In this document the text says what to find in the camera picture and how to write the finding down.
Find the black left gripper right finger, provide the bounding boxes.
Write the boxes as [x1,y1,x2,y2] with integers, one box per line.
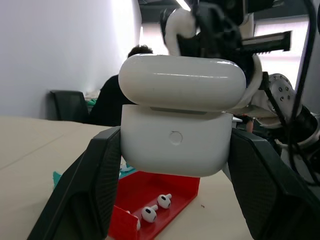
[228,128,320,240]

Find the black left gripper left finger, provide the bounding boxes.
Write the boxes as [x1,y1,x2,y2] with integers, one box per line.
[27,126,123,240]

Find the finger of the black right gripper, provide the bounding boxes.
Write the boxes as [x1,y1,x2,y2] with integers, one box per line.
[241,30,293,55]

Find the white earbud charging case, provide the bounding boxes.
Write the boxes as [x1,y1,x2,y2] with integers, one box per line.
[118,53,248,178]

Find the teal plastic bin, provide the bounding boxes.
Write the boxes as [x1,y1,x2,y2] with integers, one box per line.
[52,170,63,188]

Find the red plastic tray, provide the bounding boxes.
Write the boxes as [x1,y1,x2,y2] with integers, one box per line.
[107,170,201,240]

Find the white earbud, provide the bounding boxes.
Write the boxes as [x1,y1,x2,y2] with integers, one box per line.
[141,204,160,223]
[156,193,173,209]

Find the seated person in black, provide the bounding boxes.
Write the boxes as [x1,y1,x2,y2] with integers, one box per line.
[88,44,155,128]

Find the black office chair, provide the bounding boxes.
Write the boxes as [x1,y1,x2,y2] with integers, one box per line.
[49,89,90,124]

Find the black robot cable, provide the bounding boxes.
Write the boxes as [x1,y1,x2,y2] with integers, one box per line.
[264,0,320,187]

